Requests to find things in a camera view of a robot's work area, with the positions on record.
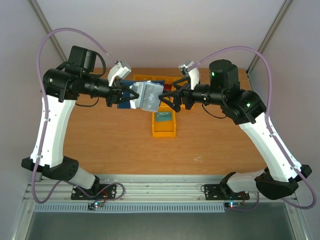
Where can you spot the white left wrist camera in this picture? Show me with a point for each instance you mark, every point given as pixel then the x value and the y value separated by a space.
pixel 121 69

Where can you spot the blue card holder wallet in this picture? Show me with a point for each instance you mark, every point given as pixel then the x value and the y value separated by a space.
pixel 138 87

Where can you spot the orange bin front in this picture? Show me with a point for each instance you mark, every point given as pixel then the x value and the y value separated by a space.
pixel 166 129

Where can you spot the right controller board with LEDs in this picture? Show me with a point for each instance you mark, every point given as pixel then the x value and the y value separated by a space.
pixel 232 204

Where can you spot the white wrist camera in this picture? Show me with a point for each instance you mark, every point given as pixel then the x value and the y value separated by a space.
pixel 189 69
pixel 121 69

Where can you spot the orange bin back left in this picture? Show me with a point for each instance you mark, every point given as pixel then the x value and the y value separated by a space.
pixel 142 78

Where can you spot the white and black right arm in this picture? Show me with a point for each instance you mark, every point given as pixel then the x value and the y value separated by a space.
pixel 245 108

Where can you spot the controller board with leds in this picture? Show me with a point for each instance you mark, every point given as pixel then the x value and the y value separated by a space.
pixel 232 204
pixel 95 205

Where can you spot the orange bin back middle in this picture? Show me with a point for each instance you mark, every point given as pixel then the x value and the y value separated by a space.
pixel 167 81

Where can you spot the grey slotted cable duct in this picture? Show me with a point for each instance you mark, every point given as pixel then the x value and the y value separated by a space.
pixel 130 208

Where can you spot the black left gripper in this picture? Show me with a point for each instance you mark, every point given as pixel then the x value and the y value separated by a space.
pixel 115 94

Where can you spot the aluminium rail frame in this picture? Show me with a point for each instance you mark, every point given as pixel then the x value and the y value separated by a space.
pixel 143 188

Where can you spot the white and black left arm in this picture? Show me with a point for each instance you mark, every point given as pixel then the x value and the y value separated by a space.
pixel 62 87

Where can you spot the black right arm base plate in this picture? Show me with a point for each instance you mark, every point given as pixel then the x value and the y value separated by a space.
pixel 218 192

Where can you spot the orange bin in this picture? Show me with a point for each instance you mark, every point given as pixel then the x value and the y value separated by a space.
pixel 166 129
pixel 142 78
pixel 167 81

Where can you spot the red credit card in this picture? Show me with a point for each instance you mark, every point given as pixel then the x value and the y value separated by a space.
pixel 167 88

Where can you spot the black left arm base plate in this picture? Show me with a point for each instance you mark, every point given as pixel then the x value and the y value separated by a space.
pixel 99 194

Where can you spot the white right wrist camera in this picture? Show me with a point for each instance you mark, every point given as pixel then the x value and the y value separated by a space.
pixel 189 69

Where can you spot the teal credit card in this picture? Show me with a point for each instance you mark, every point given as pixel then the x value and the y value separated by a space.
pixel 163 116

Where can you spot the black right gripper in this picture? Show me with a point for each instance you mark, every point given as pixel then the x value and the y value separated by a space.
pixel 185 98

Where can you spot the left controller board with LEDs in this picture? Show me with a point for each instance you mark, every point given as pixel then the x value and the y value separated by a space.
pixel 95 205

